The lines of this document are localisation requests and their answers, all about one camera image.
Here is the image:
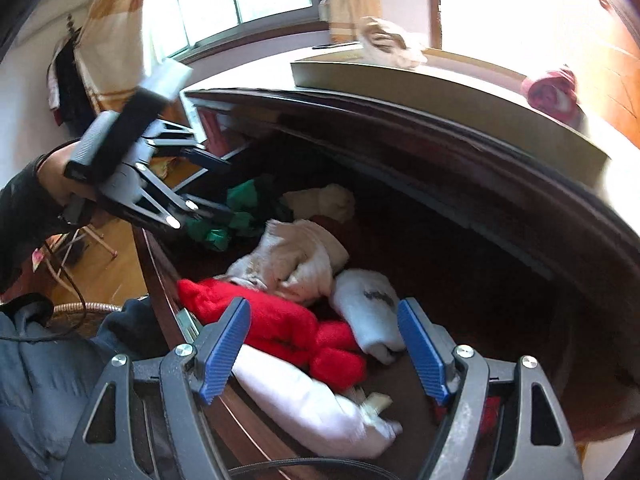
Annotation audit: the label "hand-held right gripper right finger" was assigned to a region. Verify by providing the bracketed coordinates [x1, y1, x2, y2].
[396, 296, 586, 480]

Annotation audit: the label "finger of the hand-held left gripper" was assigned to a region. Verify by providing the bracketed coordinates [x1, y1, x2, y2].
[107, 160, 236, 233]
[141, 119, 232, 171]

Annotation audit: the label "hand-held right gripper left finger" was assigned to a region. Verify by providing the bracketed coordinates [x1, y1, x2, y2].
[60, 297, 252, 480]

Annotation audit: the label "green underwear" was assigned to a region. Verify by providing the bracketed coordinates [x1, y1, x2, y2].
[187, 175, 281, 252]

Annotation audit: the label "bright red underwear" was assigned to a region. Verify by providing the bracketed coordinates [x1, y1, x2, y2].
[177, 279, 368, 393]

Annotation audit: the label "cream underwear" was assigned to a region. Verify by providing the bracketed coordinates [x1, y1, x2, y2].
[280, 183, 356, 223]

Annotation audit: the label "shallow cardboard tray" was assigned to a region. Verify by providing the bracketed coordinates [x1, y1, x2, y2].
[290, 57, 612, 188]

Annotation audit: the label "dark red underwear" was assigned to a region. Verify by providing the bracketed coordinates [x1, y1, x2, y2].
[520, 65, 581, 123]

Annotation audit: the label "person's left forearm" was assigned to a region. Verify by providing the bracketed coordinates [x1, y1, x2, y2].
[0, 160, 68, 293]

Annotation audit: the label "person's left hand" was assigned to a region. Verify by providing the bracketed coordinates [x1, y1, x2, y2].
[36, 144, 77, 208]

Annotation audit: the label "dark hanging clothes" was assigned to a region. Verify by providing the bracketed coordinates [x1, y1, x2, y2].
[47, 15, 96, 126]

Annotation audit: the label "wooden folding stand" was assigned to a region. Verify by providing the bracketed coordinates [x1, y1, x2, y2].
[35, 225, 118, 286]

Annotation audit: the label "yellow checked curtain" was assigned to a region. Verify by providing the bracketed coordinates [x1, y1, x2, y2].
[320, 0, 383, 43]
[75, 0, 151, 116]

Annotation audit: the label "wicker basket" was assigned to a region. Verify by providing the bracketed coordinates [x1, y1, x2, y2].
[50, 301, 126, 323]

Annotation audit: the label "person's grey jacket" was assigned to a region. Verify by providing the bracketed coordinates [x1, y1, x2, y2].
[0, 296, 173, 480]

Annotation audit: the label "black cable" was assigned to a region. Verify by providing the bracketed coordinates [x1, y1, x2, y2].
[227, 457, 401, 480]

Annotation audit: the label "brown door frame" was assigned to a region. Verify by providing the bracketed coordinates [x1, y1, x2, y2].
[426, 0, 443, 51]

